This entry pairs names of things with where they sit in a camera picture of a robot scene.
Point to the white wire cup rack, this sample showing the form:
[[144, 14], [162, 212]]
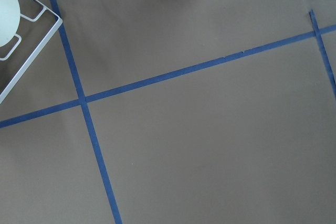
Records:
[[38, 23]]

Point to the mint green cup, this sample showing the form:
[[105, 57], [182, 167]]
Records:
[[10, 18]]

